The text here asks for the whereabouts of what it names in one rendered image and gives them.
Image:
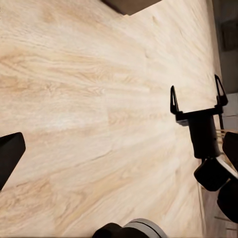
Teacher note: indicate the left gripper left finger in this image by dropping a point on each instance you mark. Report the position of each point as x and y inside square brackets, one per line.
[12, 147]

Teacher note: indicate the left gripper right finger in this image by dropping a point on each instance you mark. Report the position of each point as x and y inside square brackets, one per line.
[230, 147]

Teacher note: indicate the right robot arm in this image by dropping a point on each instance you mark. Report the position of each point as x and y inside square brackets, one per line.
[213, 173]

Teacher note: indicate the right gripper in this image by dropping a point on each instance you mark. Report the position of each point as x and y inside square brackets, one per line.
[200, 123]

